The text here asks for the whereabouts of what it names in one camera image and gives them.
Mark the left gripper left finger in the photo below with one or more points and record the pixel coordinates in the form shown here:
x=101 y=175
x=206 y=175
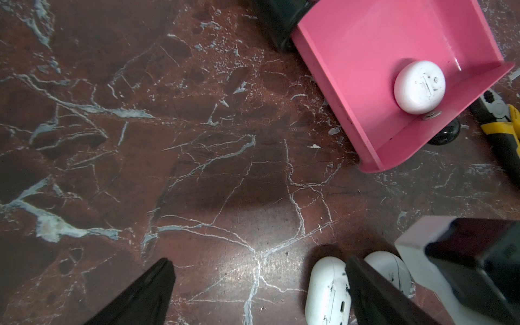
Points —
x=145 y=301

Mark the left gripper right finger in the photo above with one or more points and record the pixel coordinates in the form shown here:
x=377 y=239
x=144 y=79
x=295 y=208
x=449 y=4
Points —
x=376 y=301

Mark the white oval earphone case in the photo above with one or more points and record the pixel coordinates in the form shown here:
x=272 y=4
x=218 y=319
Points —
x=328 y=299

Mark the white round earphone case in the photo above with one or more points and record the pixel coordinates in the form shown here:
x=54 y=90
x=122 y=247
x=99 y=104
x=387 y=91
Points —
x=392 y=268
x=420 y=87

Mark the pink drawer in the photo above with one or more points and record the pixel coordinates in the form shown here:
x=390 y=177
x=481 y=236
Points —
x=396 y=73

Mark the black drawer cabinet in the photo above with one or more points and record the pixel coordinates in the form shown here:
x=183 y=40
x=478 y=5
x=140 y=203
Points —
x=280 y=18

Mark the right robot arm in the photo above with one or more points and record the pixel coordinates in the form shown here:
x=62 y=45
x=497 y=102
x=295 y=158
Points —
x=472 y=265

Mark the yellow black pliers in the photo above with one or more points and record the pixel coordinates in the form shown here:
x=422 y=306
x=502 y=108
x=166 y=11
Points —
x=500 y=123

